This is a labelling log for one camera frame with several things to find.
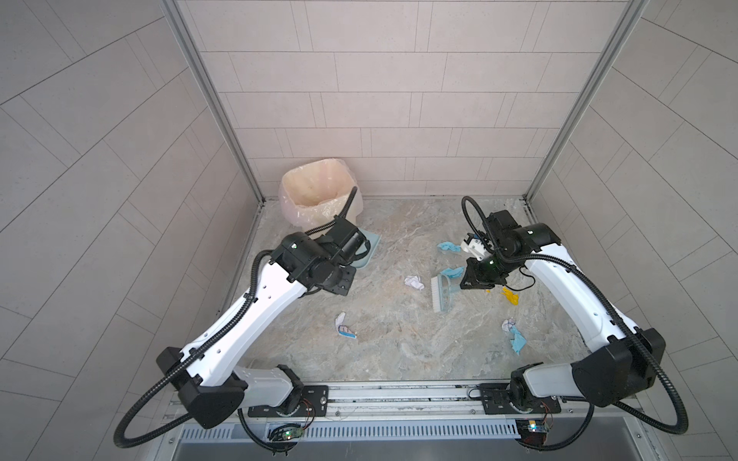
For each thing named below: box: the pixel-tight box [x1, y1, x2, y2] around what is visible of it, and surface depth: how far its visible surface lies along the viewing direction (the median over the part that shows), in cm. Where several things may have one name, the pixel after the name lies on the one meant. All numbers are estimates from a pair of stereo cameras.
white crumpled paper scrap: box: [404, 275, 425, 291], surface depth 93 cm
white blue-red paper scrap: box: [334, 312, 358, 340], surface depth 84 cm
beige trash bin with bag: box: [278, 158, 365, 233], surface depth 96 cm
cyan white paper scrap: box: [501, 317, 527, 356], surface depth 82 cm
